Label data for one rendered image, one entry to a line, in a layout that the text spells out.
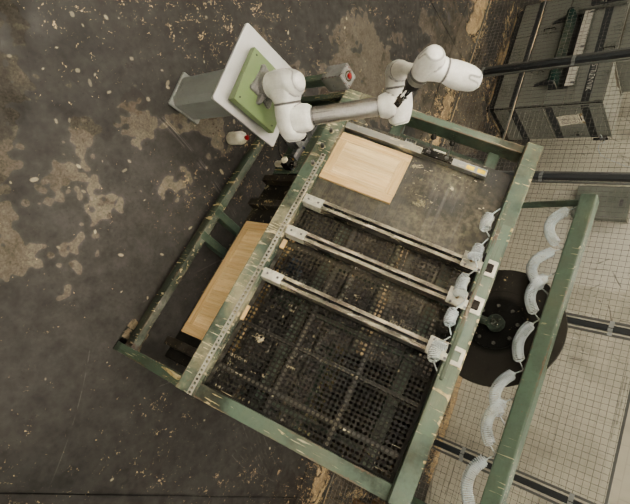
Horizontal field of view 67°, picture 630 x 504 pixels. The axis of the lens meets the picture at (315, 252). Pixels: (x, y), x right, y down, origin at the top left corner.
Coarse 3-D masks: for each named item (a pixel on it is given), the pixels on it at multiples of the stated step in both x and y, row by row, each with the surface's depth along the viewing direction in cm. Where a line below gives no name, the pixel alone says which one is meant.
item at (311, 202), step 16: (320, 208) 288; (336, 208) 287; (352, 224) 287; (368, 224) 281; (384, 224) 280; (400, 240) 276; (416, 240) 275; (432, 256) 275; (448, 256) 270; (464, 256) 265; (480, 256) 250
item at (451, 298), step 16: (304, 240) 280; (320, 240) 279; (336, 256) 279; (352, 256) 278; (384, 272) 269; (400, 272) 268; (416, 288) 264; (432, 288) 264; (448, 304) 263; (464, 304) 254; (480, 304) 254
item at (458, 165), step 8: (352, 128) 313; (360, 128) 312; (368, 136) 310; (376, 136) 309; (384, 136) 308; (384, 144) 310; (392, 144) 306; (400, 144) 305; (408, 144) 305; (408, 152) 306; (416, 152) 302; (432, 160) 302; (456, 160) 297; (456, 168) 297; (464, 168) 295; (480, 168) 294; (480, 176) 293
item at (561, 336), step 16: (512, 272) 313; (496, 288) 313; (512, 288) 307; (544, 288) 296; (496, 304) 306; (512, 304) 300; (544, 304) 290; (496, 320) 296; (512, 320) 295; (528, 320) 290; (480, 336) 300; (496, 336) 295; (512, 336) 289; (528, 336) 285; (560, 336) 275; (480, 352) 295; (496, 352) 290; (528, 352) 280; (560, 352) 272; (464, 368) 295; (480, 368) 290; (496, 368) 285; (512, 368) 280; (480, 384) 285; (512, 384) 275
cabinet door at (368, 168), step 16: (336, 144) 311; (352, 144) 311; (368, 144) 309; (336, 160) 306; (352, 160) 306; (368, 160) 305; (384, 160) 304; (400, 160) 303; (320, 176) 303; (336, 176) 302; (352, 176) 301; (368, 176) 300; (384, 176) 299; (400, 176) 298; (368, 192) 296; (384, 192) 295
